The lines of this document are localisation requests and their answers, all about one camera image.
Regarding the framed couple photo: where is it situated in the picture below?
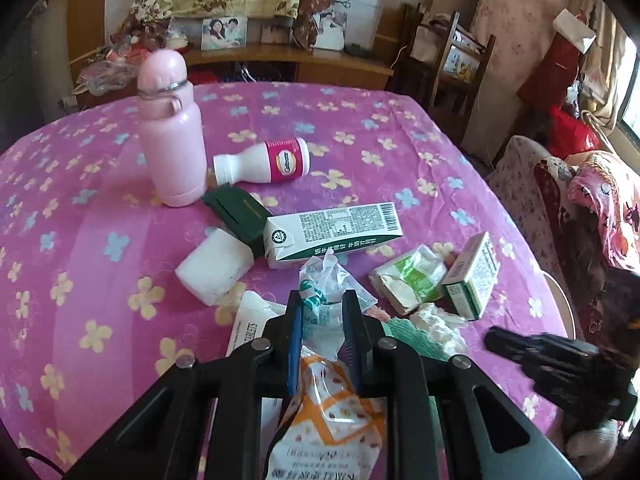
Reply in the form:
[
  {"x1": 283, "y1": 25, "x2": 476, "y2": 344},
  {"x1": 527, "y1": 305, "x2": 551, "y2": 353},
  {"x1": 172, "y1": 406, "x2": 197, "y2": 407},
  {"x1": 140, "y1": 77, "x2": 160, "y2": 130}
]
[{"x1": 201, "y1": 16, "x2": 249, "y2": 51}]

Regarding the white yogurt bottle red label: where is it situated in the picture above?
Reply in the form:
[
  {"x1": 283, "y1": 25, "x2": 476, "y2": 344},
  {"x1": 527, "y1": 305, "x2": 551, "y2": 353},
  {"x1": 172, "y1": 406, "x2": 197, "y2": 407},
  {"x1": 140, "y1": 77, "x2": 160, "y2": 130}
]
[{"x1": 212, "y1": 137, "x2": 311, "y2": 186}]

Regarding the dark wooden rack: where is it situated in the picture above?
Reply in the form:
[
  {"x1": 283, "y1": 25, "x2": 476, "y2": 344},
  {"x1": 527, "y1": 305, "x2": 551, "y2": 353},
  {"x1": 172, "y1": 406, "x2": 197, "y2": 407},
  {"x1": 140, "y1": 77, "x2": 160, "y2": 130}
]
[{"x1": 399, "y1": 4, "x2": 497, "y2": 143}]

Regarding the green mesh cloth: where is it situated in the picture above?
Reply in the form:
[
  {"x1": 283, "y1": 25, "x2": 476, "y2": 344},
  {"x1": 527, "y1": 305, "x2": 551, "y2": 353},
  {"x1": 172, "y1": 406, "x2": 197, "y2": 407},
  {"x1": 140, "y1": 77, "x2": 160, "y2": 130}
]
[{"x1": 381, "y1": 317, "x2": 451, "y2": 362}]

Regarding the window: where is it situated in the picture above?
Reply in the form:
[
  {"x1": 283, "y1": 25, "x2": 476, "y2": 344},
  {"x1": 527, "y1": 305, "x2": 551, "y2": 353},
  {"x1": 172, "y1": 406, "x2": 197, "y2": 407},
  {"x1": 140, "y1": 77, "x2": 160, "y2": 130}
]
[{"x1": 619, "y1": 50, "x2": 640, "y2": 141}]

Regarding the pink water bottle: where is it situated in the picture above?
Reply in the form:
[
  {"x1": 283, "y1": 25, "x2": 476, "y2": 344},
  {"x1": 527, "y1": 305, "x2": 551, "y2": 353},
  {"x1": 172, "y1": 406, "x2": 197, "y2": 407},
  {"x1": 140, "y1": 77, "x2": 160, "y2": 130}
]
[{"x1": 137, "y1": 50, "x2": 207, "y2": 208}]

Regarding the white round bin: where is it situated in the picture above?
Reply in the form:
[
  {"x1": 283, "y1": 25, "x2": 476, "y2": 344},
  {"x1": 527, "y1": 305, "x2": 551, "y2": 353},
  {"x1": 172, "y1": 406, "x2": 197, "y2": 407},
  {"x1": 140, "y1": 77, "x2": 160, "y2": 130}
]
[{"x1": 544, "y1": 274, "x2": 578, "y2": 341}]

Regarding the person's right forearm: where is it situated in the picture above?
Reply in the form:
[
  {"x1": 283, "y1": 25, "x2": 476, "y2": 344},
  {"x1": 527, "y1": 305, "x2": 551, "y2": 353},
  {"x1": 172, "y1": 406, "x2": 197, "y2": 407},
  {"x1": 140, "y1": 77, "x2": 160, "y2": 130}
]
[{"x1": 562, "y1": 410, "x2": 632, "y2": 477}]

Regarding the dark green box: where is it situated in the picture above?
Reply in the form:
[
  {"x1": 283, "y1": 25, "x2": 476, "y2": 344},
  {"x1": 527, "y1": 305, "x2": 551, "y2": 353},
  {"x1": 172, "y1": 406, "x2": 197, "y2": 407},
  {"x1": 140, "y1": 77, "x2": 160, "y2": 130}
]
[{"x1": 201, "y1": 185, "x2": 274, "y2": 260}]

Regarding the red bag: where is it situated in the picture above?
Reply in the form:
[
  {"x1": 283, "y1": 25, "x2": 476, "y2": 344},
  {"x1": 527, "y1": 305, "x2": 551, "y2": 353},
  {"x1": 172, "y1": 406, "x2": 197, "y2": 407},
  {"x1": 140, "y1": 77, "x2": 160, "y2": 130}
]
[{"x1": 549, "y1": 105, "x2": 601, "y2": 160}]

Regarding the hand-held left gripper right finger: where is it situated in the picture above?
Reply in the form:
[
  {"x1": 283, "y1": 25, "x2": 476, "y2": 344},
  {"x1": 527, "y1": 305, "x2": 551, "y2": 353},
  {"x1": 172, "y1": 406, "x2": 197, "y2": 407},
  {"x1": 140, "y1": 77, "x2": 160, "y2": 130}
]
[{"x1": 341, "y1": 290, "x2": 583, "y2": 480}]

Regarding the black cable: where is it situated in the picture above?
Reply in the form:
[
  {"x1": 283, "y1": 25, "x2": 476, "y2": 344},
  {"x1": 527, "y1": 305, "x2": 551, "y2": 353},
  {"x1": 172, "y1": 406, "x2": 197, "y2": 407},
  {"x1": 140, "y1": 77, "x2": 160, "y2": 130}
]
[{"x1": 19, "y1": 446, "x2": 67, "y2": 476}]

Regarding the red hanging garment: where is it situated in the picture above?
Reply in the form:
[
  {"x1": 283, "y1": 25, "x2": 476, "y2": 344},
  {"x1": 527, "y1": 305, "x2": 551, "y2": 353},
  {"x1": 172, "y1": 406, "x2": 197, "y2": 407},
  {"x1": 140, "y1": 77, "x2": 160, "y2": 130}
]
[{"x1": 516, "y1": 35, "x2": 585, "y2": 112}]

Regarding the white framed photo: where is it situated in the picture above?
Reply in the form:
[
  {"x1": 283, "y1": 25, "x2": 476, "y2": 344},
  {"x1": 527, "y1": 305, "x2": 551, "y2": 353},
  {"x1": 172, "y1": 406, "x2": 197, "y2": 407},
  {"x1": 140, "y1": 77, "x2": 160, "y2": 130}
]
[{"x1": 316, "y1": 9, "x2": 349, "y2": 52}]

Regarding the white foam block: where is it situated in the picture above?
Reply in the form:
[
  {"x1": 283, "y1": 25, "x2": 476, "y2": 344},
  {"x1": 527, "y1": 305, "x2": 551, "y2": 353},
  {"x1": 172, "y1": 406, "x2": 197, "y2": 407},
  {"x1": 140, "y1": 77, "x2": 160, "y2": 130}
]
[{"x1": 174, "y1": 229, "x2": 254, "y2": 306}]

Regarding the floral covered sofa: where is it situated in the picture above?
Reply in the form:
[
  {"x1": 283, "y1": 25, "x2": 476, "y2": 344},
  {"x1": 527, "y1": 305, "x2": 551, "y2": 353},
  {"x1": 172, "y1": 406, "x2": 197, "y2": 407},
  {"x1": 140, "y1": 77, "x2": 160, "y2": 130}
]
[{"x1": 487, "y1": 135, "x2": 640, "y2": 341}]

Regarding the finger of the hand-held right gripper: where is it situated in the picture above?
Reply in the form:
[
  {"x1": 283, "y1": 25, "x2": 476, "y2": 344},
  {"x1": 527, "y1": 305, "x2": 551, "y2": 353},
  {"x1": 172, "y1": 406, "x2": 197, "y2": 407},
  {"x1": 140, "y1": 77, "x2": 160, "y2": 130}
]
[{"x1": 484, "y1": 326, "x2": 546, "y2": 376}]

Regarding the white green milk carton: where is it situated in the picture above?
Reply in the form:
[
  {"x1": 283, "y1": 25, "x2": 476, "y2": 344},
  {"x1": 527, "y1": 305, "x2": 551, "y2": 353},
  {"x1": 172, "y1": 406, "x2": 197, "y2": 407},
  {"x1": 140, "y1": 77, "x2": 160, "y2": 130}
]
[{"x1": 263, "y1": 202, "x2": 404, "y2": 270}]

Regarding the crumpled white tissue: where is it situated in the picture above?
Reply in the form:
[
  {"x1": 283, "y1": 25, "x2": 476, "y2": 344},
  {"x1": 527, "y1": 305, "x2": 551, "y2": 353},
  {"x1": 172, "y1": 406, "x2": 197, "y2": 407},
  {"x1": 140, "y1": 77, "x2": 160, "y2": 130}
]
[{"x1": 410, "y1": 302, "x2": 469, "y2": 357}]

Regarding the wooden headboard shelf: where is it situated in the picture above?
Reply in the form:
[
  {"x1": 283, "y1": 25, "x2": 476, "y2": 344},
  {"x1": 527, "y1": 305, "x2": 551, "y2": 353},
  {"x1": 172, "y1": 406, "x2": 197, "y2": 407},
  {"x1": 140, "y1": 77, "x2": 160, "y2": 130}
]
[{"x1": 182, "y1": 41, "x2": 397, "y2": 92}]

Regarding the pink printed blanket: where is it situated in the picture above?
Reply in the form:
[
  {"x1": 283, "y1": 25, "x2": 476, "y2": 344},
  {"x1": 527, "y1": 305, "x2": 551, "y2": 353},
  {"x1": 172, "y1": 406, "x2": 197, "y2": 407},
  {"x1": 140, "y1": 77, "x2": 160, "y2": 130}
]
[{"x1": 566, "y1": 150, "x2": 640, "y2": 273}]

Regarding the white paper leaflet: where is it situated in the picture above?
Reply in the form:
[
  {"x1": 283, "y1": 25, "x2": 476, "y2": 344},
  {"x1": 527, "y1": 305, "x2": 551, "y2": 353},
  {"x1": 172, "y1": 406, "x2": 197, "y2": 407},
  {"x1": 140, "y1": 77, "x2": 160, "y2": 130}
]
[{"x1": 226, "y1": 290, "x2": 287, "y2": 357}]

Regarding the small green white box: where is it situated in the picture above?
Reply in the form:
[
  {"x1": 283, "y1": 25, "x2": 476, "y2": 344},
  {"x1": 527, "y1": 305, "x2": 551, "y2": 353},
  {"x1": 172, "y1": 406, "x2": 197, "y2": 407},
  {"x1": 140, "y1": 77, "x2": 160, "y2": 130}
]
[{"x1": 442, "y1": 231, "x2": 501, "y2": 321}]

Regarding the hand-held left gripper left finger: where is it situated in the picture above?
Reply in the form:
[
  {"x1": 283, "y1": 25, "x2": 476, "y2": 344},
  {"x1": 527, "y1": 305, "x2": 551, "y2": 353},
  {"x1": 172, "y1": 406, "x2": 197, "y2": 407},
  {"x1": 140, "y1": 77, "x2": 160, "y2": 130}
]
[{"x1": 65, "y1": 291, "x2": 306, "y2": 480}]

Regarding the brown jacket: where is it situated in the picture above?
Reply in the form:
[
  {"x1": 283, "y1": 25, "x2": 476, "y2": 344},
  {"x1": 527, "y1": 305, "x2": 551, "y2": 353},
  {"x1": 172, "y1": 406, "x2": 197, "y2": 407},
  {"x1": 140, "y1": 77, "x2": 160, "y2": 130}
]
[{"x1": 562, "y1": 210, "x2": 640, "y2": 326}]

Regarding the crumpled clear plastic bag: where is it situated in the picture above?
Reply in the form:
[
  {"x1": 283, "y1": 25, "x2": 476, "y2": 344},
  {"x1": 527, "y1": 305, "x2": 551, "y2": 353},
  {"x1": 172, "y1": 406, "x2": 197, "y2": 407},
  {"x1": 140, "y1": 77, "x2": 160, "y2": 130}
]
[{"x1": 74, "y1": 45, "x2": 142, "y2": 97}]

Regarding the orange white snack packet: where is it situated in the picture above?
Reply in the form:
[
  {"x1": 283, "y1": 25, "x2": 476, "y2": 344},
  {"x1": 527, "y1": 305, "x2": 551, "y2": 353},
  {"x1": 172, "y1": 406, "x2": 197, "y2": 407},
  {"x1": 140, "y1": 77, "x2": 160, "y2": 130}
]
[{"x1": 265, "y1": 347, "x2": 388, "y2": 480}]

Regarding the green white tissue packet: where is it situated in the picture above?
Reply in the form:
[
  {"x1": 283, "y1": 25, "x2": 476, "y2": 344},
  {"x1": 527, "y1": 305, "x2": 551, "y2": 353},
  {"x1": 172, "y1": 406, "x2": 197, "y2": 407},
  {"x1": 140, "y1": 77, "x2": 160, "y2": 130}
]
[{"x1": 369, "y1": 244, "x2": 449, "y2": 316}]

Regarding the small pink photo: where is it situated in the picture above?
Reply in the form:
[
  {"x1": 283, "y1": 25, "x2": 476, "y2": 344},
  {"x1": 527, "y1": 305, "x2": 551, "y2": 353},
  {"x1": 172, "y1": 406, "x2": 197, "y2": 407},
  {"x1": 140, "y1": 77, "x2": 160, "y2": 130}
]
[{"x1": 261, "y1": 22, "x2": 294, "y2": 45}]

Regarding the clear plastic wrapper green print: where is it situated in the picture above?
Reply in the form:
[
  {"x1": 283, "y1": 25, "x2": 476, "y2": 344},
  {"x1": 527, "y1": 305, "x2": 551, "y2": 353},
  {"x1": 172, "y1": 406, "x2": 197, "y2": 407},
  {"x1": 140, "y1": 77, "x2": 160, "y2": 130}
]
[{"x1": 298, "y1": 250, "x2": 379, "y2": 361}]

